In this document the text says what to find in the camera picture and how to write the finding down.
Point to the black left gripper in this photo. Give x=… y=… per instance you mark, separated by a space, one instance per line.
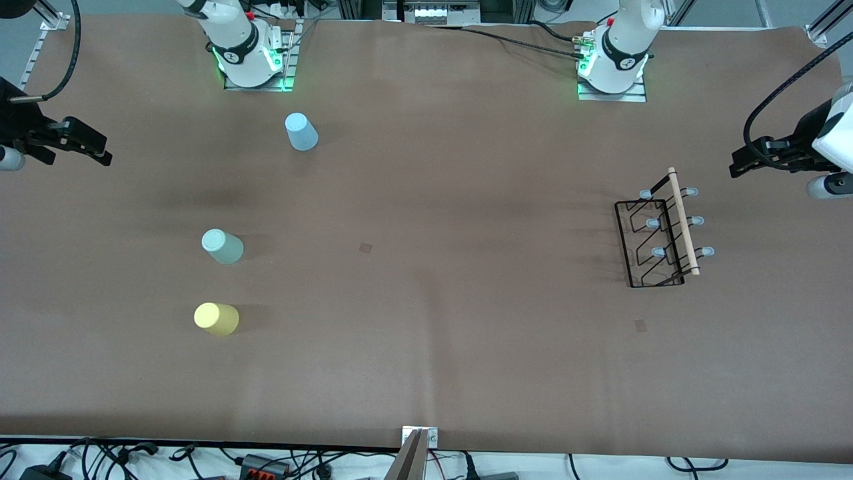
x=802 y=138

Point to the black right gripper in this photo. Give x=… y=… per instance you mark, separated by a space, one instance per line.
x=14 y=118

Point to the pale green plastic cup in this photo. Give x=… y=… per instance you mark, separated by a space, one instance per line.
x=223 y=246

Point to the yellow plastic cup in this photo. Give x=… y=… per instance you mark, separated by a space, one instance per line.
x=216 y=318

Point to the light blue plastic cup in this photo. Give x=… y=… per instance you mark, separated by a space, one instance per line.
x=301 y=133

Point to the black power adapter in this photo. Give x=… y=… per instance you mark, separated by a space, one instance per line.
x=43 y=473

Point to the white power strip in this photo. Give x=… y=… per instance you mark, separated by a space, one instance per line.
x=433 y=12

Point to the black orange connector box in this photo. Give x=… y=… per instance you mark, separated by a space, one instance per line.
x=263 y=465

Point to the grey flat box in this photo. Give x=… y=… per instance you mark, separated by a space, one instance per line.
x=498 y=476

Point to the aluminium extrusion bar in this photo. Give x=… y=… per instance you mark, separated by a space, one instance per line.
x=408 y=463

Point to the white perforated edge rail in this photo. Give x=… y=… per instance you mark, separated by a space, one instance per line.
x=33 y=63

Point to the metal corner bracket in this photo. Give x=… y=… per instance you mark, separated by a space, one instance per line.
x=817 y=34
x=54 y=22

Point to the aluminium frame extrusion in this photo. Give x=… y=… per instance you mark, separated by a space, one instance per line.
x=46 y=8
x=833 y=14

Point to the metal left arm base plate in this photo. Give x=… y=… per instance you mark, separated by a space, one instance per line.
x=613 y=97

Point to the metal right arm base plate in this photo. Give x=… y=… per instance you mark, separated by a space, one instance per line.
x=260 y=87

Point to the small metal table bracket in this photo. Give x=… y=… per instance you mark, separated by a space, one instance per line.
x=432 y=438

